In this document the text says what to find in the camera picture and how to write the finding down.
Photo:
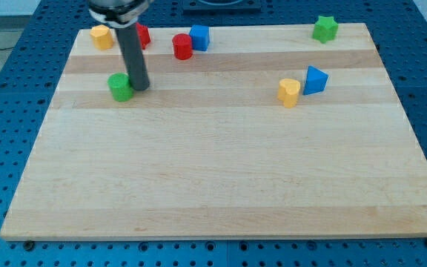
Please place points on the red cylinder block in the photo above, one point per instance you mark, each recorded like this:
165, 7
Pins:
182, 46

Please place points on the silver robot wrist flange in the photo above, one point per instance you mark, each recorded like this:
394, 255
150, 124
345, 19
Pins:
118, 13

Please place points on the green cylinder block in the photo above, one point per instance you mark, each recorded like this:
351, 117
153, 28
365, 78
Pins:
120, 87

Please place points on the red star block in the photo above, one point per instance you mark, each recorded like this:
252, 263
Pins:
144, 35

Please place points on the blue triangle block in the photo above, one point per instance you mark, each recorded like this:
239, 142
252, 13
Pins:
315, 81

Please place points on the yellow heart block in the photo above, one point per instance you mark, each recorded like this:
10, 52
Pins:
288, 92

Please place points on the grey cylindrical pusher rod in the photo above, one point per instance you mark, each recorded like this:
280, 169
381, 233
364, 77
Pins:
131, 49

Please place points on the light wooden board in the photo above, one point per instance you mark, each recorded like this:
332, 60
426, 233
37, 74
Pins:
208, 152

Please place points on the green star block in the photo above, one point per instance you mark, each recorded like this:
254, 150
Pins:
325, 29

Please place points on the blue cube block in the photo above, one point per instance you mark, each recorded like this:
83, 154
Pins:
200, 37

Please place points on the yellow pentagon block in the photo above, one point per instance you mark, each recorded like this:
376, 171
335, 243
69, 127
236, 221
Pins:
101, 37

